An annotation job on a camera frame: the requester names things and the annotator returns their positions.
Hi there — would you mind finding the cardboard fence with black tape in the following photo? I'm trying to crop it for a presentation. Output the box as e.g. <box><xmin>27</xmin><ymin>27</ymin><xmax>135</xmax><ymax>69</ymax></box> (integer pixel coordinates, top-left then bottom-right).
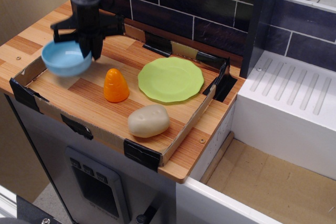
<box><xmin>9</xmin><ymin>11</ymin><xmax>238</xmax><ymax>174</ymax></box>

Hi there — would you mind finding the grey toy oven front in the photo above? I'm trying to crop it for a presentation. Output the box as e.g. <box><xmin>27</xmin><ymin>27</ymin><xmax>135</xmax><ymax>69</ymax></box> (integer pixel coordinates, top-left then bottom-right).
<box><xmin>8</xmin><ymin>98</ymin><xmax>176</xmax><ymax>223</ymax></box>

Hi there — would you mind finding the light blue plastic bowl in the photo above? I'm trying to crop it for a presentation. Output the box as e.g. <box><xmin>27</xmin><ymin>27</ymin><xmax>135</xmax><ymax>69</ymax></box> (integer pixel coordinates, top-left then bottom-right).
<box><xmin>41</xmin><ymin>41</ymin><xmax>92</xmax><ymax>77</ymax></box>

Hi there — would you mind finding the orange toy carrot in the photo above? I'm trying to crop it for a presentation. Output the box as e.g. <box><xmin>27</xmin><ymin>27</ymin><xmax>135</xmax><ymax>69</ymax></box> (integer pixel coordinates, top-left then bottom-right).
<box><xmin>103</xmin><ymin>68</ymin><xmax>130</xmax><ymax>103</ymax></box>

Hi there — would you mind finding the dark grey vertical post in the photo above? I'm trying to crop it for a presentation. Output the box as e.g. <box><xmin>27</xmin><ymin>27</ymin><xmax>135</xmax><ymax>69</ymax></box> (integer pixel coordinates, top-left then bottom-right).
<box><xmin>240</xmin><ymin>0</ymin><xmax>276</xmax><ymax>78</ymax></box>

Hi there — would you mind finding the white toy sink basin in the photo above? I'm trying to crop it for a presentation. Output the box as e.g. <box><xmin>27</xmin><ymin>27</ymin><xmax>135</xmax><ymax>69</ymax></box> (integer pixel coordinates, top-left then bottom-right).
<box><xmin>176</xmin><ymin>52</ymin><xmax>335</xmax><ymax>223</ymax></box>

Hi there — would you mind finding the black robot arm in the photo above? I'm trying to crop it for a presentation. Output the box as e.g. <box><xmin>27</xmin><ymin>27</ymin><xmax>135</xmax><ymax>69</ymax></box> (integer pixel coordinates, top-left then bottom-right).
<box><xmin>50</xmin><ymin>0</ymin><xmax>124</xmax><ymax>60</ymax></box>

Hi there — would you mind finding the black device bottom left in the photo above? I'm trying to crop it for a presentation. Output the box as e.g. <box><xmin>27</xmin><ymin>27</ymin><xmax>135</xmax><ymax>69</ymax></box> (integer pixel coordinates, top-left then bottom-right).
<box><xmin>1</xmin><ymin>195</ymin><xmax>61</xmax><ymax>224</ymax></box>

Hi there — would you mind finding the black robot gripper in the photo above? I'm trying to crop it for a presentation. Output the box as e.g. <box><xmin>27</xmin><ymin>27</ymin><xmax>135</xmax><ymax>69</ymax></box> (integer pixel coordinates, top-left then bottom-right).
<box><xmin>50</xmin><ymin>4</ymin><xmax>124</xmax><ymax>60</ymax></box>

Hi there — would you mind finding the beige toy potato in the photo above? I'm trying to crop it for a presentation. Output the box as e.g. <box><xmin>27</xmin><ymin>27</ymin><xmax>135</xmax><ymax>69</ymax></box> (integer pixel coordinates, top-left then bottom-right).
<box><xmin>128</xmin><ymin>104</ymin><xmax>170</xmax><ymax>138</ymax></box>

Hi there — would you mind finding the green plastic plate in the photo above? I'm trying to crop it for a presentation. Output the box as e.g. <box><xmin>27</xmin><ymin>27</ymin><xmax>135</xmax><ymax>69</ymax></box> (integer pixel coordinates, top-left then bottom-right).
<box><xmin>138</xmin><ymin>57</ymin><xmax>204</xmax><ymax>103</ymax></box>

